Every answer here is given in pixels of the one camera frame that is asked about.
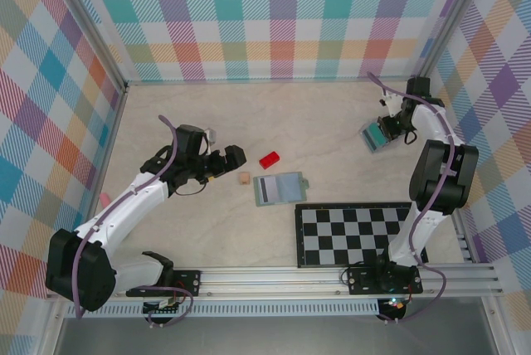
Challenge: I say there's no teal card with black stripe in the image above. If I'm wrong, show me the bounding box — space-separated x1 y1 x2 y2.
364 121 391 149

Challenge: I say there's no green card holder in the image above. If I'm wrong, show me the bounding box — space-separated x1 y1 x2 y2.
252 171 311 208

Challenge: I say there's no red plastic block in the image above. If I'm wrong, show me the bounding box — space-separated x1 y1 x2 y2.
259 151 282 171

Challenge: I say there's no black and white chessboard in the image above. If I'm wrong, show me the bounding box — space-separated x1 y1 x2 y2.
294 201 428 268

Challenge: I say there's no small green circuit board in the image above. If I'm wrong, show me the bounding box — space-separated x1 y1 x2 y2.
143 299 183 314

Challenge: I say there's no round black LED board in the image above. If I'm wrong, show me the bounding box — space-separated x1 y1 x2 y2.
379 296 410 315

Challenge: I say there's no grey metal shelf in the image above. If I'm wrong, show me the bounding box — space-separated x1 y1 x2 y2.
53 316 499 355

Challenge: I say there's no thin black left gripper cable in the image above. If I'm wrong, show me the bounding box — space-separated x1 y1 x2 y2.
173 180 209 197

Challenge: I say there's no thin aluminium frame rail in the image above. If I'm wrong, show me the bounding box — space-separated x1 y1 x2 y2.
124 75 418 85

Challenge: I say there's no aluminium side rail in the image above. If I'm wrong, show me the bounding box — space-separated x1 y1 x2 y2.
414 80 475 264
73 84 129 269

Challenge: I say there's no aluminium frame post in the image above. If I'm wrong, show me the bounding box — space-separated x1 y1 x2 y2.
413 0 494 86
39 0 129 90

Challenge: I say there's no aluminium triple-slot frame rail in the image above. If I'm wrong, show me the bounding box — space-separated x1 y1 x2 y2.
45 266 504 300

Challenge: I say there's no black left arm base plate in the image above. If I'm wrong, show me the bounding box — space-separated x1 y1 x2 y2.
126 270 203 298

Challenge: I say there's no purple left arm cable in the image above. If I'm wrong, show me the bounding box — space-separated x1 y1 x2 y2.
73 114 195 328

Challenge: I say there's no perforated grey cable duct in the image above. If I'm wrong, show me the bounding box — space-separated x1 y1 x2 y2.
66 304 381 318

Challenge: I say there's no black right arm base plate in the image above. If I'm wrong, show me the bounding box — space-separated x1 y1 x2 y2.
347 265 424 296

